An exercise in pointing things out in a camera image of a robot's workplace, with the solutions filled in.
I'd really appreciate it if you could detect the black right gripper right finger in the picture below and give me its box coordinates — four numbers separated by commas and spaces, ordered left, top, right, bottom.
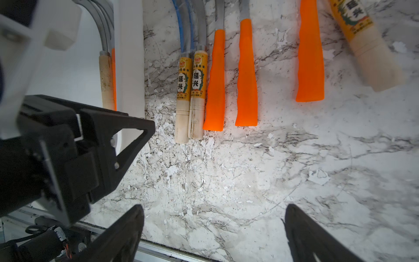
284, 204, 363, 262

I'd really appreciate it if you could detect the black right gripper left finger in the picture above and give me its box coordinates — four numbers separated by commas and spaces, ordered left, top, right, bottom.
73, 205, 145, 262

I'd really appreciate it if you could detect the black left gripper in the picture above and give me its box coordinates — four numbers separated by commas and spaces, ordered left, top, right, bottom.
17, 95, 155, 226

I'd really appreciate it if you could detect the bare wooden handle sickle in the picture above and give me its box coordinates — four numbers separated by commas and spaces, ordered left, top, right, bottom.
73, 0, 115, 111

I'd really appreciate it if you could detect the white plastic storage tray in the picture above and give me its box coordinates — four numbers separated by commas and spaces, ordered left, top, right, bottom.
26, 0, 146, 155

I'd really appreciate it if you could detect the yellow label wooden sickle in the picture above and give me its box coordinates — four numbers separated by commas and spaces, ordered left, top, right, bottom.
172, 0, 194, 144
188, 0, 208, 140
328, 0, 405, 92

